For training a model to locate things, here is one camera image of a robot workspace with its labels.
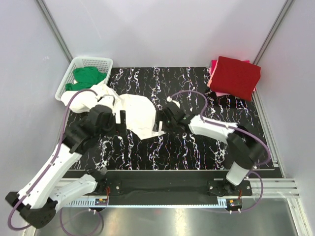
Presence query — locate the white plastic basket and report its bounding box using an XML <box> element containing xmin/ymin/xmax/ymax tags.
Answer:
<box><xmin>55</xmin><ymin>56</ymin><xmax>113</xmax><ymax>101</ymax></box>

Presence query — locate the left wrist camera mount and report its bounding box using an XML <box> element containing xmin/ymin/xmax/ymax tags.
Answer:
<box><xmin>98</xmin><ymin>94</ymin><xmax>116</xmax><ymax>107</ymax></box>

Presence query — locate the slotted cable duct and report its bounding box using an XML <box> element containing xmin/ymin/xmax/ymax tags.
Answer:
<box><xmin>65</xmin><ymin>197</ymin><xmax>227</xmax><ymax>208</ymax></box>

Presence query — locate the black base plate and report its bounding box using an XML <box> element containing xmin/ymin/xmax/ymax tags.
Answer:
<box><xmin>90</xmin><ymin>170</ymin><xmax>252</xmax><ymax>201</ymax></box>

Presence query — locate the folded red t shirt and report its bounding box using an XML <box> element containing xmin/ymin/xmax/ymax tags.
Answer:
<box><xmin>211</xmin><ymin>56</ymin><xmax>261</xmax><ymax>102</ymax></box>

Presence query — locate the white t shirt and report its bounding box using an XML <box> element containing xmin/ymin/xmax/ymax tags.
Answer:
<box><xmin>61</xmin><ymin>85</ymin><xmax>164</xmax><ymax>140</ymax></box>

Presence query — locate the right aluminium frame post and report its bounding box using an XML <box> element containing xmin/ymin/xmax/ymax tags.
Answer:
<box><xmin>253</xmin><ymin>0</ymin><xmax>295</xmax><ymax>65</ymax></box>

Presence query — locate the aluminium frame post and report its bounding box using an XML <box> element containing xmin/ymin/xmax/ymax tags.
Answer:
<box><xmin>253</xmin><ymin>0</ymin><xmax>295</xmax><ymax>65</ymax></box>
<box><xmin>35</xmin><ymin>0</ymin><xmax>73</xmax><ymax>62</ymax></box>

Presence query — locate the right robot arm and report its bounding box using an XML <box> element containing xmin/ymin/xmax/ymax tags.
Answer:
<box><xmin>153</xmin><ymin>102</ymin><xmax>268</xmax><ymax>195</ymax></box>

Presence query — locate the left aluminium frame post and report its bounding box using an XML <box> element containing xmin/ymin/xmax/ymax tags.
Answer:
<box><xmin>35</xmin><ymin>0</ymin><xmax>73</xmax><ymax>62</ymax></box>

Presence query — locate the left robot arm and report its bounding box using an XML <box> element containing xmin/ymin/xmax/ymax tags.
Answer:
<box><xmin>5</xmin><ymin>105</ymin><xmax>126</xmax><ymax>229</ymax></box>

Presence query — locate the green t shirt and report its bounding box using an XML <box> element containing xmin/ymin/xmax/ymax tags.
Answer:
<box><xmin>65</xmin><ymin>66</ymin><xmax>107</xmax><ymax>91</ymax></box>

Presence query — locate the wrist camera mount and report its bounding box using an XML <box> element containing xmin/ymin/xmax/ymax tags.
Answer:
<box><xmin>98</xmin><ymin>94</ymin><xmax>116</xmax><ymax>107</ymax></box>
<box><xmin>166</xmin><ymin>96</ymin><xmax>180</xmax><ymax>108</ymax></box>

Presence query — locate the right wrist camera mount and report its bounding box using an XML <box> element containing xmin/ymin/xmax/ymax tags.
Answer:
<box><xmin>166</xmin><ymin>96</ymin><xmax>180</xmax><ymax>108</ymax></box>

